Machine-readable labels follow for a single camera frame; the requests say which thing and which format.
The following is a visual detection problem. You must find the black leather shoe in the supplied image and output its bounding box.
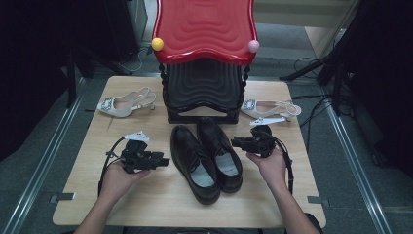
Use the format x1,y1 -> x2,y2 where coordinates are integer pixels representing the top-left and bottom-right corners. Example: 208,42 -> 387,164
196,116 -> 244,195
169,124 -> 222,206

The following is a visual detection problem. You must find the beige board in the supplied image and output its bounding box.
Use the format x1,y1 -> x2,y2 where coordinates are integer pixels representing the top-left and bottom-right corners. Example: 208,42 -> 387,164
304,0 -> 361,59

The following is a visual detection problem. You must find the dark curtain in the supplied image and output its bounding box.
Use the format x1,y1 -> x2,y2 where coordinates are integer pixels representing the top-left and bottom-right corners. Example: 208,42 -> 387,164
0,0 -> 108,164
340,0 -> 413,178

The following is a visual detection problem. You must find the black floor cable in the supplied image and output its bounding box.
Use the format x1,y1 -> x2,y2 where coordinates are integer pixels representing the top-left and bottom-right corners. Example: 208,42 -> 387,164
290,93 -> 335,131

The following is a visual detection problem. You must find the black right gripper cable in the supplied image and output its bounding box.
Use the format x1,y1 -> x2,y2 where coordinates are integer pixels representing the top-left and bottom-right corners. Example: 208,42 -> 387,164
266,130 -> 295,195

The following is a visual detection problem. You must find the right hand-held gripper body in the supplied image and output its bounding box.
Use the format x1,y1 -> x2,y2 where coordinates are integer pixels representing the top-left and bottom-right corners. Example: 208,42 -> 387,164
246,117 -> 287,159

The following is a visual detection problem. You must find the black tripod stand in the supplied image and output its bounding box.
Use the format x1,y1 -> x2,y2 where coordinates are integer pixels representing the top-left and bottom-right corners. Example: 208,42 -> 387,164
279,48 -> 355,116

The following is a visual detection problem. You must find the person's left hand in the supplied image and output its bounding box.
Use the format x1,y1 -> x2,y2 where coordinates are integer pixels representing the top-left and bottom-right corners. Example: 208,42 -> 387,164
99,160 -> 151,203

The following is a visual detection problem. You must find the black metal stand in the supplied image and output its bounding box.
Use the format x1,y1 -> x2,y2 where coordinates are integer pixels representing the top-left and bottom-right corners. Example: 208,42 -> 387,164
62,45 -> 131,110

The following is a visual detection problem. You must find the white slingback heeled shoe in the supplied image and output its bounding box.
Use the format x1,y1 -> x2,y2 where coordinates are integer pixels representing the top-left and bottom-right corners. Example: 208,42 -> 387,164
240,97 -> 303,122
96,86 -> 157,119

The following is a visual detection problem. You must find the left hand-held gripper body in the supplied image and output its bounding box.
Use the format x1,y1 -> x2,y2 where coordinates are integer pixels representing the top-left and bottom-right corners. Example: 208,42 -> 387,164
120,131 -> 155,175

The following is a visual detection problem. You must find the black cabinet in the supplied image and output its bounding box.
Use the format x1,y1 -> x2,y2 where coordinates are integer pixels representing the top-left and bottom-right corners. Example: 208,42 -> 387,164
103,0 -> 149,64

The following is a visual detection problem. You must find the metal floor rail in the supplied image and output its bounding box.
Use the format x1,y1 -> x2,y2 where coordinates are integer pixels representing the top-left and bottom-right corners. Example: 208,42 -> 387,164
0,77 -> 89,234
324,103 -> 394,234

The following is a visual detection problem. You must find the red and black shoe rack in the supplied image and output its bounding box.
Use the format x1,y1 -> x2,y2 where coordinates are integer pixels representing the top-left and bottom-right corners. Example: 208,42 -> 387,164
150,0 -> 261,125

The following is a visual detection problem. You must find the person's right hand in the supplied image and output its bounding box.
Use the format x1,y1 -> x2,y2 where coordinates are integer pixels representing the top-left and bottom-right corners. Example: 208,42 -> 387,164
245,147 -> 288,193

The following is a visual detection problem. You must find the grey table bracket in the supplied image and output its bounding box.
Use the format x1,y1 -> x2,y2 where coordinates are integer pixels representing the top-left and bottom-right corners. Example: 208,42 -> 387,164
307,195 -> 330,208
49,192 -> 76,205

